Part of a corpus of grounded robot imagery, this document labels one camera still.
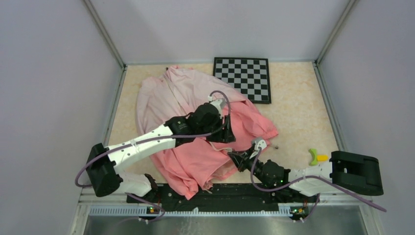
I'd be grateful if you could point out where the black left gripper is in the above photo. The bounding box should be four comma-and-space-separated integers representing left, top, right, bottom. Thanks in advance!
197, 115, 236, 143

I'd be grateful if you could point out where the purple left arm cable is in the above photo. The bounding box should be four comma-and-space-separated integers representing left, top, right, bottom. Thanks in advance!
74, 90, 231, 224

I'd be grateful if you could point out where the black white checkerboard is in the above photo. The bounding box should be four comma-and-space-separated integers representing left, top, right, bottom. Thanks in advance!
213, 57, 272, 104

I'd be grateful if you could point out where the pink zip-up jacket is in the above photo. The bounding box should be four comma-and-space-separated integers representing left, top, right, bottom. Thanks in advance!
136, 66, 278, 199

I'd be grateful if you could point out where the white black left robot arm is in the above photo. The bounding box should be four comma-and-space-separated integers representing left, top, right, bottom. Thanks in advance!
81, 99, 236, 202

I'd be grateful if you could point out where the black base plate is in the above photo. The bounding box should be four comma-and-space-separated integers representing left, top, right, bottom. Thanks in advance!
143, 184, 317, 212

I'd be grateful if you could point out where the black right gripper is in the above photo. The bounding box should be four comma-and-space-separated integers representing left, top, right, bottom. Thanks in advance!
229, 146, 271, 187

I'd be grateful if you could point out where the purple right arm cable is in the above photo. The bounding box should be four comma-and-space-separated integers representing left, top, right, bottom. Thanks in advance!
250, 146, 388, 223

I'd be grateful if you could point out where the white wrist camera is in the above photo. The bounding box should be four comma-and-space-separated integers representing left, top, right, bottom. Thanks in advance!
250, 137, 267, 159
208, 96, 227, 116

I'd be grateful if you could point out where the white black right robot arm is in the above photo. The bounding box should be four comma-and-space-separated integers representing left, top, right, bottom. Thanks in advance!
228, 150, 384, 202

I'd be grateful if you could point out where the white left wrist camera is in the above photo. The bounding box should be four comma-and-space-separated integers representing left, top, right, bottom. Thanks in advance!
208, 96, 227, 116

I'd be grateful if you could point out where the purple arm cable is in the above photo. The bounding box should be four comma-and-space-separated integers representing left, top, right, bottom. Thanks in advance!
74, 90, 231, 224
250, 146, 388, 223

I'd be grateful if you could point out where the aluminium frame rail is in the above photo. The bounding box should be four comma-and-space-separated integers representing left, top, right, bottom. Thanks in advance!
70, 193, 385, 235

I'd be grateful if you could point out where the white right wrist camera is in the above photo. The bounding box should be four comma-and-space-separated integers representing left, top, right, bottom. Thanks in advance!
250, 137, 267, 159

